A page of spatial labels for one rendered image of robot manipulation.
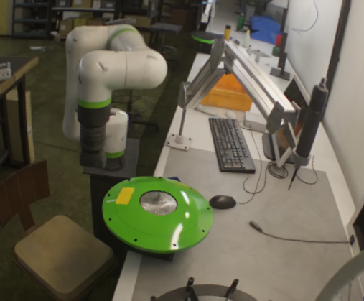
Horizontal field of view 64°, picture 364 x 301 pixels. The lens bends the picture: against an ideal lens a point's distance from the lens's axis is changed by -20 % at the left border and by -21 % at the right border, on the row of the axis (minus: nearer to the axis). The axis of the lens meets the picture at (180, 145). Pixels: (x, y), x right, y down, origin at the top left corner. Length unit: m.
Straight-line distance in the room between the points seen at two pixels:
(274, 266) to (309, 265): 0.14
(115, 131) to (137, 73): 0.64
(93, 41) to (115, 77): 0.43
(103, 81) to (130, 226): 0.37
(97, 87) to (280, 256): 0.77
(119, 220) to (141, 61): 0.41
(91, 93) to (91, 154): 0.20
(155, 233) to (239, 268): 0.32
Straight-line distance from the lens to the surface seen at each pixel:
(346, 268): 0.47
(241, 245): 1.15
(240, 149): 1.58
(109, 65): 0.83
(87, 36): 1.24
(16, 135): 2.78
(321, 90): 0.72
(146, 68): 0.85
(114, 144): 1.49
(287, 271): 1.12
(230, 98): 1.95
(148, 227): 0.90
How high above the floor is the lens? 1.72
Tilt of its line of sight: 31 degrees down
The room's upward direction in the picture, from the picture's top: 9 degrees clockwise
